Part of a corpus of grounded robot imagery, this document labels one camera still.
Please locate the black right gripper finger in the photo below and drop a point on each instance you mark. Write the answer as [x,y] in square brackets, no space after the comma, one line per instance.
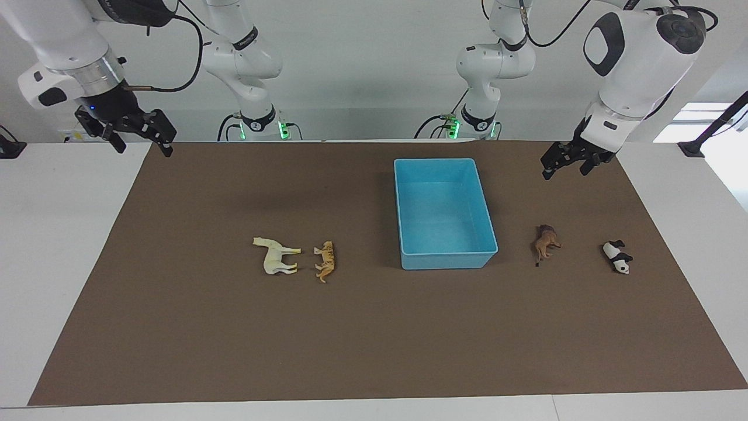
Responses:
[96,124]
[166,131]

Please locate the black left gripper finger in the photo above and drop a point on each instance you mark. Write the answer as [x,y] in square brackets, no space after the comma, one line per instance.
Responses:
[590,164]
[558,156]

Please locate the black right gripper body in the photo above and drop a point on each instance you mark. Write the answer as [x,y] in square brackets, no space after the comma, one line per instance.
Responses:
[120,111]

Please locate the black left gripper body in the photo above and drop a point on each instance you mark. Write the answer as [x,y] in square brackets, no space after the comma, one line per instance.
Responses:
[587,149]

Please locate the brown lion toy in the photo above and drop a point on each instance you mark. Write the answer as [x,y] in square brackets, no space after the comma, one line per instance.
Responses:
[546,241]

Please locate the black white panda toy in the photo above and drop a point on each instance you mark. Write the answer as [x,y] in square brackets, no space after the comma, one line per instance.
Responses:
[615,254]

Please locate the cream white horse toy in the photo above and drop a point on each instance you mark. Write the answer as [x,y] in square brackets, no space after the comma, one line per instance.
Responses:
[273,257]

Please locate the orange tiger toy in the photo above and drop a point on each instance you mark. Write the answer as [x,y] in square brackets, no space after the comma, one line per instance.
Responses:
[326,263]

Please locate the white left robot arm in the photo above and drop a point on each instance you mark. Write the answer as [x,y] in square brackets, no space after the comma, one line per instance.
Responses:
[631,70]

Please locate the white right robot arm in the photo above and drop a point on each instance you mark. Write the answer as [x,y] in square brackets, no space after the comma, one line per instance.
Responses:
[58,29]

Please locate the blue plastic storage box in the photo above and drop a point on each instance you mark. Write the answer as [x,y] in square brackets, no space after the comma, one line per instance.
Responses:
[444,222]

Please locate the black table clamp stand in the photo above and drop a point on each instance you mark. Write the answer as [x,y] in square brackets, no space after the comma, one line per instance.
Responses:
[9,149]

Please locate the black slanted pole stand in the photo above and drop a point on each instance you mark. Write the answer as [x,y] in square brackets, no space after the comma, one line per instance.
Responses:
[710,130]

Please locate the brown table mat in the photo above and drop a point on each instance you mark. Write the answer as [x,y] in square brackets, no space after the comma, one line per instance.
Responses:
[234,339]

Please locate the white wall socket box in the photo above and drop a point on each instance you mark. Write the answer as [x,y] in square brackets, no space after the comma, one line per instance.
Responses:
[75,137]

